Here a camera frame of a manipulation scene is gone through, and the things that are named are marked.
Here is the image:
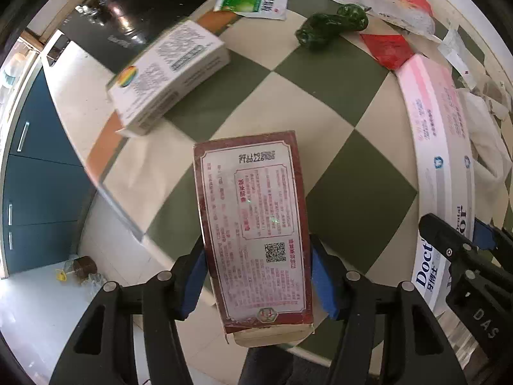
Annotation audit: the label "blue kitchen cabinets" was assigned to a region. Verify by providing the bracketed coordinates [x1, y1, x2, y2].
[2, 66, 95, 275]

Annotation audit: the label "torn white wrapper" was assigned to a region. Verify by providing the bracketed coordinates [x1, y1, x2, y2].
[438, 29, 477, 90]

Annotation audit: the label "white Doctor toothpaste box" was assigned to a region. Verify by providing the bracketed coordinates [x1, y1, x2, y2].
[394, 53, 478, 316]

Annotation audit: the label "white green medicine box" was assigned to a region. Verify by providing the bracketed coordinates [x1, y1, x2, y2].
[106, 20, 230, 137]

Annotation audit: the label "white crumpled tissue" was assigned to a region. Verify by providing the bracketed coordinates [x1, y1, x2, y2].
[457, 89, 512, 202]

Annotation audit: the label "cooking oil bottle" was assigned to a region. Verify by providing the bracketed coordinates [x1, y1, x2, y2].
[55, 255, 97, 284]

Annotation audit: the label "red medicine box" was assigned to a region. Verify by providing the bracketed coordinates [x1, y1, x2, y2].
[193, 130, 314, 348]

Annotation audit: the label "green white checkered tablecloth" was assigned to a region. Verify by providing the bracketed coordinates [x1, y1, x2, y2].
[87, 0, 420, 285]

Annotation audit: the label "green pepper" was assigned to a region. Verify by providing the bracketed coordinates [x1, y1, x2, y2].
[295, 4, 370, 50]

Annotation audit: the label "plastic bags on floor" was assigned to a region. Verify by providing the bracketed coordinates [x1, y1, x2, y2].
[81, 273, 107, 297]

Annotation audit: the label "red sauce packet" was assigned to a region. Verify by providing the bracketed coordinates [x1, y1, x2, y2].
[360, 34, 414, 71]

